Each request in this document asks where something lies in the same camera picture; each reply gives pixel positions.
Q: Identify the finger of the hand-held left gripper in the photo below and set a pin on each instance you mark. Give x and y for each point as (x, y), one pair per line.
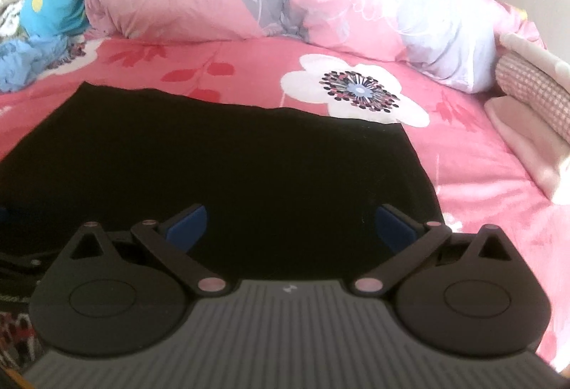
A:
(22, 265)

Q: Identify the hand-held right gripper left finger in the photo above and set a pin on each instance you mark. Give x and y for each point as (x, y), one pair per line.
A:
(187, 228)

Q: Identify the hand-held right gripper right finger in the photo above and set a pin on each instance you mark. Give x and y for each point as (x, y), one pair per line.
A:
(394, 228)

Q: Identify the black garment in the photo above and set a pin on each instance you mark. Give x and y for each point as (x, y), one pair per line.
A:
(222, 157)

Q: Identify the red patterned clothing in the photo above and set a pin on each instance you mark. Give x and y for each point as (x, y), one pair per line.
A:
(18, 340)

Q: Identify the pink floral bedsheet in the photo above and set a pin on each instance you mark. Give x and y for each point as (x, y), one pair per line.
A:
(467, 175)

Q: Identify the folded pink towels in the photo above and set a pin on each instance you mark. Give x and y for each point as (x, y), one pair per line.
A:
(525, 139)

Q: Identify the pink folded towel stack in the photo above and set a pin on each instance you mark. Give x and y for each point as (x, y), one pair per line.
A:
(534, 86)

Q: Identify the light blue cloth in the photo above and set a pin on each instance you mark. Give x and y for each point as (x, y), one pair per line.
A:
(26, 63)

